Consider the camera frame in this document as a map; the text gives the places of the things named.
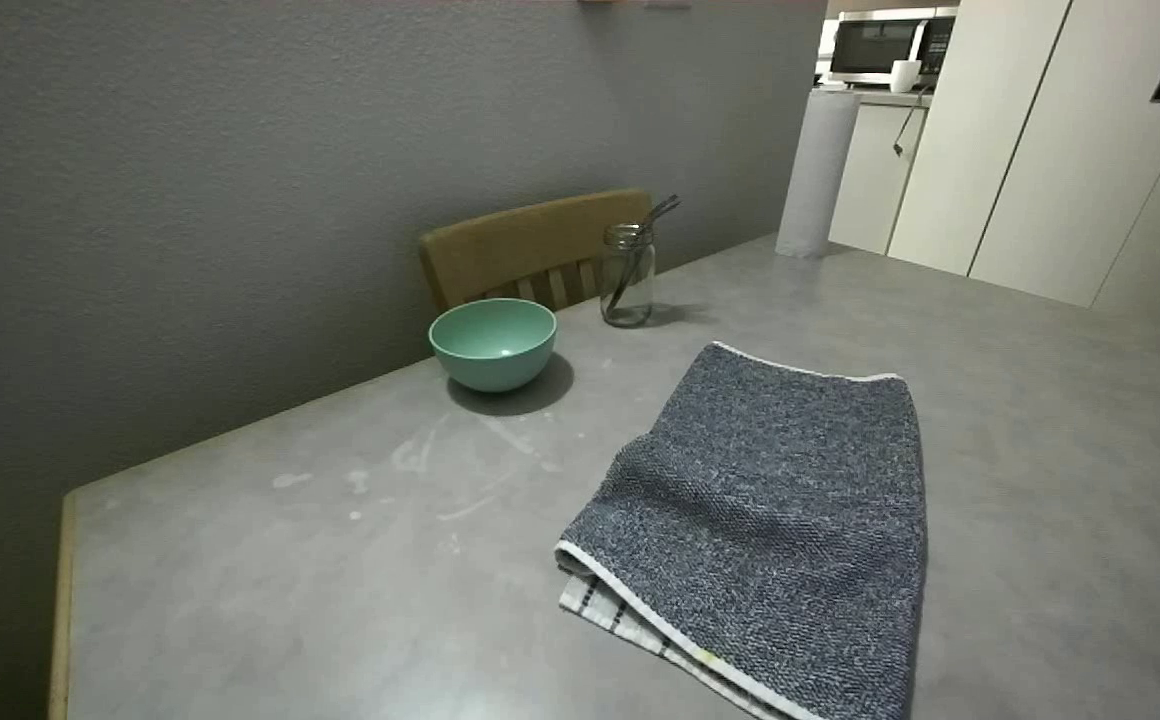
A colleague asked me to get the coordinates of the blue speckled towel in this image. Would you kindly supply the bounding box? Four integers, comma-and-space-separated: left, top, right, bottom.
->
555, 345, 926, 720

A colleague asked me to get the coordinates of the green ceramic bowl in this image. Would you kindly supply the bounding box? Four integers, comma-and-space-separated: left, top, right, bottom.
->
429, 298, 555, 393

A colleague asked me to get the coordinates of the glass jar with straw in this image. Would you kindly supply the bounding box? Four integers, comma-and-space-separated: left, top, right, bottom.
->
600, 195, 679, 327

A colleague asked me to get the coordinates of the white kitchen cabinet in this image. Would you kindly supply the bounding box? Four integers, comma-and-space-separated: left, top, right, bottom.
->
826, 95, 926, 257

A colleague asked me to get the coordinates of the black microwave oven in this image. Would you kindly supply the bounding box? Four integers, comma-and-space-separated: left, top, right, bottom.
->
832, 17, 957, 78

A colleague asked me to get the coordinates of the wooden chair by wall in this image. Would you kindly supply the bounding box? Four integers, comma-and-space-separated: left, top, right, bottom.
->
418, 189, 653, 308

